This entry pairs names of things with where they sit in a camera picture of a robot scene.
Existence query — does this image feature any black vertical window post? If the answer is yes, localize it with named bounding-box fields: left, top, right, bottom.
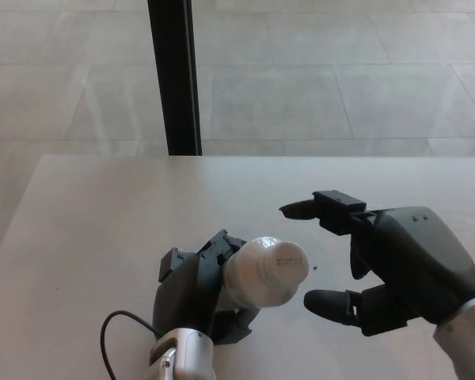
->
left=147, top=0, right=203, bottom=156

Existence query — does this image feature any white plastic bottle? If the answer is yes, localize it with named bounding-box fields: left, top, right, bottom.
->
left=217, top=236, right=302, bottom=310

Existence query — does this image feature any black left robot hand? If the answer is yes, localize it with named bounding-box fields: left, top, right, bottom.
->
left=152, top=228, right=262, bottom=345

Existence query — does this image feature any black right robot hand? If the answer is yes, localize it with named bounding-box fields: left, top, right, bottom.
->
left=279, top=189, right=475, bottom=337

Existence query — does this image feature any white bottle cap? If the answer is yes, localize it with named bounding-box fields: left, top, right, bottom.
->
left=260, top=241, right=308, bottom=297

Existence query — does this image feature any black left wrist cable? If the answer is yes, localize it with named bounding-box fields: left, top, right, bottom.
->
left=100, top=310, right=164, bottom=380

